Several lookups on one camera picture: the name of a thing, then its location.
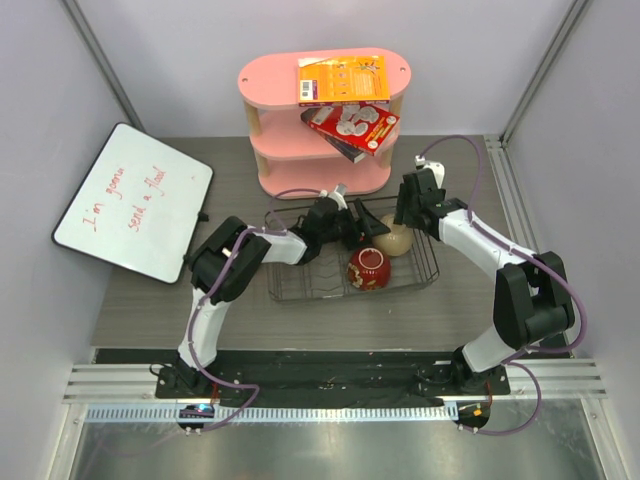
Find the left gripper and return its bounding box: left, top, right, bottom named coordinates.
left=320, top=201, right=390, bottom=253

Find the tan bowl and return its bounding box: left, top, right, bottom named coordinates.
left=372, top=214, right=414, bottom=257

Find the red patterned bowl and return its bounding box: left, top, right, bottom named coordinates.
left=346, top=247, right=392, bottom=291

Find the black wire dish rack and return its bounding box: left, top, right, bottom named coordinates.
left=263, top=195, right=442, bottom=304

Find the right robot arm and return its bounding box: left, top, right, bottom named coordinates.
left=395, top=166, right=575, bottom=395

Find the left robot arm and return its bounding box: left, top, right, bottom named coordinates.
left=177, top=197, right=390, bottom=399

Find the red book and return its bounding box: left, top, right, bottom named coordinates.
left=300, top=104, right=400, bottom=163

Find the pink three-tier shelf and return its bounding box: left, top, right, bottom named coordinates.
left=237, top=47, right=412, bottom=195

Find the orange book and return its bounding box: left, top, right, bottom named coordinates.
left=297, top=55, right=391, bottom=107

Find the white dry-erase board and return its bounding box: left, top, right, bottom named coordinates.
left=52, top=123, right=214, bottom=284

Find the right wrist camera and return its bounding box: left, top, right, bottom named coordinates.
left=414, top=155, right=445, bottom=189

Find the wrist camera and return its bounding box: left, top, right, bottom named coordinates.
left=319, top=183, right=348, bottom=210
left=414, top=155, right=445, bottom=189

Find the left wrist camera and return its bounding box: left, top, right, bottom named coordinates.
left=319, top=183, right=348, bottom=210

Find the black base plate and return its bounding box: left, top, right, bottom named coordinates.
left=155, top=350, right=511, bottom=409

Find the white slotted cable duct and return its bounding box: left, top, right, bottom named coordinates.
left=85, top=402, right=459, bottom=423

